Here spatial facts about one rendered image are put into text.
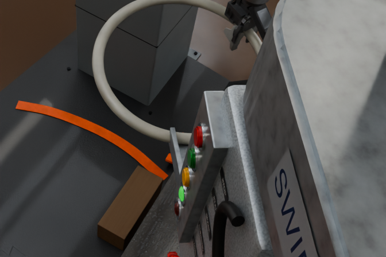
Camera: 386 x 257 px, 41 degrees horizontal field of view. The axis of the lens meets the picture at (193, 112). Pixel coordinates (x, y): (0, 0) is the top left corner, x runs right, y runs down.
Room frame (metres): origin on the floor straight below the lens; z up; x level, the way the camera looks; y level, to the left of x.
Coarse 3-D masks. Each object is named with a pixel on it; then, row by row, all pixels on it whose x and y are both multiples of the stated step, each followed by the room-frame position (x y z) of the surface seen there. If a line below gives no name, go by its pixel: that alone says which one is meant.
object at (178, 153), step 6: (174, 132) 0.70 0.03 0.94; (174, 138) 0.68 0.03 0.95; (174, 144) 0.66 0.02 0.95; (174, 150) 0.64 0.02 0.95; (180, 150) 0.68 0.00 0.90; (186, 150) 0.68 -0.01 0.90; (174, 156) 0.63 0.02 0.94; (180, 156) 0.63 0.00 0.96; (174, 162) 0.62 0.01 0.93; (180, 162) 0.61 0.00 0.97; (174, 168) 0.61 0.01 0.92; (180, 168) 0.59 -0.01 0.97
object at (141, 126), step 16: (144, 0) 1.10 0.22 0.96; (160, 0) 1.12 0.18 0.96; (176, 0) 1.14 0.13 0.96; (192, 0) 1.15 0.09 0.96; (208, 0) 1.17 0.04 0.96; (112, 16) 1.01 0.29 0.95; (128, 16) 1.04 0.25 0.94; (224, 16) 1.14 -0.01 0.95; (112, 32) 0.97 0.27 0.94; (96, 48) 0.89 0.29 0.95; (256, 48) 1.05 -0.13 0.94; (96, 64) 0.84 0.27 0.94; (96, 80) 0.80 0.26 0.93; (112, 96) 0.76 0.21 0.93; (128, 112) 0.73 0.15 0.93; (144, 128) 0.70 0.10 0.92; (160, 128) 0.71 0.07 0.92
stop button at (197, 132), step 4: (196, 128) 0.35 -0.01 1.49; (200, 128) 0.35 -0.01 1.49; (196, 132) 0.35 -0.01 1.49; (200, 132) 0.34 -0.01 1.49; (196, 136) 0.34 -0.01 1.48; (200, 136) 0.34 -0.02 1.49; (196, 140) 0.34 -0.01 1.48; (200, 140) 0.34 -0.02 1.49; (196, 144) 0.33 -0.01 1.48; (200, 144) 0.33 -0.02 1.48
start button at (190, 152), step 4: (192, 148) 0.36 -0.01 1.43; (188, 152) 0.35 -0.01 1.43; (192, 152) 0.35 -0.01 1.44; (188, 156) 0.35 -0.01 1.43; (192, 156) 0.34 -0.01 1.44; (188, 160) 0.34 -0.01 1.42; (192, 160) 0.34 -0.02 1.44; (188, 164) 0.34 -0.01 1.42; (192, 164) 0.33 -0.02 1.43; (192, 168) 0.33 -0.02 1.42
